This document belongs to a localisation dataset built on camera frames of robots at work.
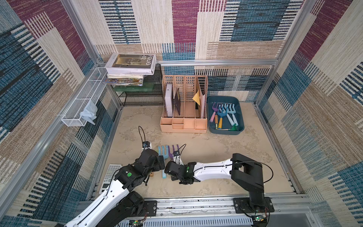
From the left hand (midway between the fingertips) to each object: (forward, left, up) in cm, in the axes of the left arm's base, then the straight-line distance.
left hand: (156, 158), depth 78 cm
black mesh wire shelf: (+56, +11, -2) cm, 57 cm away
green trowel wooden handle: (+34, -40, -11) cm, 53 cm away
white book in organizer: (+39, -5, +8) cm, 40 cm away
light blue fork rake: (+36, -50, -9) cm, 62 cm away
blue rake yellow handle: (+40, -45, -11) cm, 61 cm away
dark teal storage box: (+39, -58, -10) cm, 71 cm away
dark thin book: (+48, -11, -2) cm, 49 cm away
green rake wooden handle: (-4, +4, -11) cm, 12 cm away
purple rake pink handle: (+12, -8, -12) cm, 19 cm away
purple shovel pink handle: (+47, -41, -10) cm, 63 cm away
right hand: (-2, -8, -12) cm, 15 cm away
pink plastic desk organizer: (+52, -16, -10) cm, 55 cm away
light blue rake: (+44, -55, -12) cm, 71 cm away
